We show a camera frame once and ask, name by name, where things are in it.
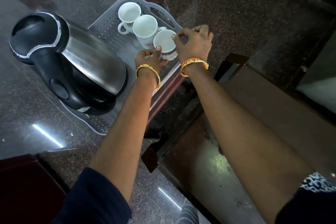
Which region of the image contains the navy patterned dress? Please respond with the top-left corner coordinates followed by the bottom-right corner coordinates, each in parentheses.
top-left (52, 167), bottom-right (336, 224)

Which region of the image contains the white mug with red label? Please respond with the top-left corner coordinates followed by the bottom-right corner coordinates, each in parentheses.
top-left (132, 14), bottom-right (167, 50)

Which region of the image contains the person's left hand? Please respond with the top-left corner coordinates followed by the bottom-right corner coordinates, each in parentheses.
top-left (134, 45), bottom-right (168, 71)

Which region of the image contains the person's left forearm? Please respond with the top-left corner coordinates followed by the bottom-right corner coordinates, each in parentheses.
top-left (88, 70), bottom-right (159, 203)

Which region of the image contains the person's right hand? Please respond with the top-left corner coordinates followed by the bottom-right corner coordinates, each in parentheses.
top-left (171, 24), bottom-right (214, 66)

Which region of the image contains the white cup with scalloped base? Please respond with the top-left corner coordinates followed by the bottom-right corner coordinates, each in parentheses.
top-left (117, 1), bottom-right (142, 35)
top-left (153, 29), bottom-right (179, 61)

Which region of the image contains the steel electric kettle black handle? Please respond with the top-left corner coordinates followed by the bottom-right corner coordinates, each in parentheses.
top-left (9, 12), bottom-right (128, 116)

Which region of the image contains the brown wooden table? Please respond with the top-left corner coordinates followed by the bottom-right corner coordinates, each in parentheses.
top-left (140, 53), bottom-right (336, 224)

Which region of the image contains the person's right forearm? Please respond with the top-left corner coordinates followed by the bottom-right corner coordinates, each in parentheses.
top-left (183, 63), bottom-right (315, 224)

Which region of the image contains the gold bangle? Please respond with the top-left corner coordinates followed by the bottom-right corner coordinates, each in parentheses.
top-left (135, 64), bottom-right (161, 90)

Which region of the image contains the maroon furniture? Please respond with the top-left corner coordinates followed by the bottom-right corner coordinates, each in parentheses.
top-left (0, 154), bottom-right (66, 224)

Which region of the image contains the white perforated plastic tray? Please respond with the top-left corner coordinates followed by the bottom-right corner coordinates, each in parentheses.
top-left (59, 0), bottom-right (188, 135)

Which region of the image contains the green fabric sofa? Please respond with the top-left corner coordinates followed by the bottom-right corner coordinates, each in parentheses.
top-left (296, 29), bottom-right (336, 116)

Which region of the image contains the orange thread bracelet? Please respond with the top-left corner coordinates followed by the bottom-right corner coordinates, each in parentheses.
top-left (180, 58), bottom-right (209, 78)

